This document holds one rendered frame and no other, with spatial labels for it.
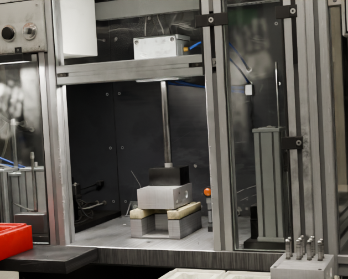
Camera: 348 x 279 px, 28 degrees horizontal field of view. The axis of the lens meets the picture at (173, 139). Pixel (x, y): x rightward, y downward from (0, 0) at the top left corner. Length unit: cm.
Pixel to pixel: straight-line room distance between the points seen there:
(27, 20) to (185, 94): 52
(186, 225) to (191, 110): 40
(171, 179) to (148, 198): 8
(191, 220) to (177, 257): 19
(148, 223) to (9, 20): 60
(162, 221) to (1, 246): 42
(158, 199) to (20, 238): 34
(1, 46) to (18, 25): 7
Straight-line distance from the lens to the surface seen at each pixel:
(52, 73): 166
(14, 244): 162
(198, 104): 195
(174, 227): 166
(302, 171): 145
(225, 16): 148
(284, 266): 129
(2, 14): 173
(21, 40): 170
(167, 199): 167
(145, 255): 159
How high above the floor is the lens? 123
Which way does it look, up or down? 3 degrees down
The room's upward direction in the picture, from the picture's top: 3 degrees counter-clockwise
